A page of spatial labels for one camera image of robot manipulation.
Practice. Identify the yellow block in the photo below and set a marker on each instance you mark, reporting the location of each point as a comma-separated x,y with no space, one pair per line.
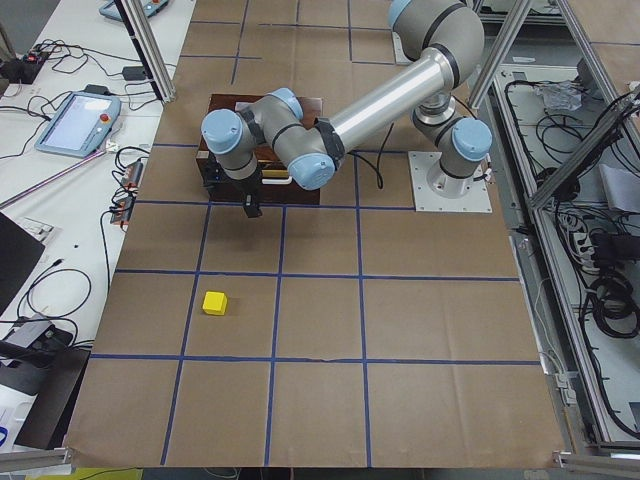
215,303

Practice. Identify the small black power brick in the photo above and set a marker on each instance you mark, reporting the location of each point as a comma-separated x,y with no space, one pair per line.
134,73

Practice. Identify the black laptop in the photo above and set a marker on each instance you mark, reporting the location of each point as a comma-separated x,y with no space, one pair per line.
20,253

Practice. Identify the brown paper table cover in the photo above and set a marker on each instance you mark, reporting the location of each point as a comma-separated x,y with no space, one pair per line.
358,332

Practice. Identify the dark wooden drawer cabinet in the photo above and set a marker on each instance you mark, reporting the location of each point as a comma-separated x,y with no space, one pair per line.
231,131

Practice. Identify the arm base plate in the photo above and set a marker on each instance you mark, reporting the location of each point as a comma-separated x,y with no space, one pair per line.
400,42
436,192

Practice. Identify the light wooden drawer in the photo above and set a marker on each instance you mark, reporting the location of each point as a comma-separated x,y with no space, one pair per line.
272,170

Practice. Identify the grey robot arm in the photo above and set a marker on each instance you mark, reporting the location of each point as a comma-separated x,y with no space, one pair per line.
444,41

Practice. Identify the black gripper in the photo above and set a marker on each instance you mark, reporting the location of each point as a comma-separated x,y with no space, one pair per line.
247,186

